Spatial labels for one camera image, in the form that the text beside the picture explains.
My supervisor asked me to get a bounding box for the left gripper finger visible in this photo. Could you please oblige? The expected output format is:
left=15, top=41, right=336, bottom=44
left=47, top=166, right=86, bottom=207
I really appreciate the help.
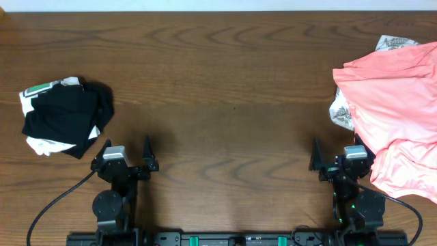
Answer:
left=95, top=139, right=112, bottom=160
left=142, top=135, right=156, bottom=161

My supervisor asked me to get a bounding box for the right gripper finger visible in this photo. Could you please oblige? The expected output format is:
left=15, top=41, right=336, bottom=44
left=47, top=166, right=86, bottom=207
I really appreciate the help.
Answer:
left=354, top=133, right=375, bottom=157
left=309, top=138, right=324, bottom=171

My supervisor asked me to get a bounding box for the pink t-shirt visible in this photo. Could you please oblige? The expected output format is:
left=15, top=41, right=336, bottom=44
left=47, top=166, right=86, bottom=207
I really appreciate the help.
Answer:
left=333, top=42, right=436, bottom=202

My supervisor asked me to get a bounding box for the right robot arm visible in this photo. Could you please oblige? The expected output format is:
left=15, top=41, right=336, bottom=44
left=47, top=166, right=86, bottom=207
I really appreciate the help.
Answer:
left=309, top=135, right=386, bottom=245

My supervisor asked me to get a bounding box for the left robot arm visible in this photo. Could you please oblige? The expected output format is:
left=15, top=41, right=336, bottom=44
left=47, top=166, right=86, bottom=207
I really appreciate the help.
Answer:
left=91, top=137, right=159, bottom=245

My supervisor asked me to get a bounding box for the white fern print cloth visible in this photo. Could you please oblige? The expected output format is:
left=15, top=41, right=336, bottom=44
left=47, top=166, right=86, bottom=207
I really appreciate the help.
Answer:
left=329, top=35, right=420, bottom=131

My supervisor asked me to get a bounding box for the black folded garment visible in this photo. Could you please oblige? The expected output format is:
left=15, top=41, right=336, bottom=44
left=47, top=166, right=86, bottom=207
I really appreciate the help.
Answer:
left=21, top=81, right=115, bottom=160

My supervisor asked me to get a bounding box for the white garment with green print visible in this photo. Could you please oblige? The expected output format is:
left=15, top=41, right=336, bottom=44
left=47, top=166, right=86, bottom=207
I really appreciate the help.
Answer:
left=18, top=77, right=101, bottom=157

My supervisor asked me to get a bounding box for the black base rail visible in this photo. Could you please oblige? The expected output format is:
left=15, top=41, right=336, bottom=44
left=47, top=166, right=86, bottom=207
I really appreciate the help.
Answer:
left=66, top=230, right=408, bottom=246

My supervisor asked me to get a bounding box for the left black cable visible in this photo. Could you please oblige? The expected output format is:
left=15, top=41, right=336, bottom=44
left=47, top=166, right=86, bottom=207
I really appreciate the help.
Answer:
left=26, top=170, right=97, bottom=246

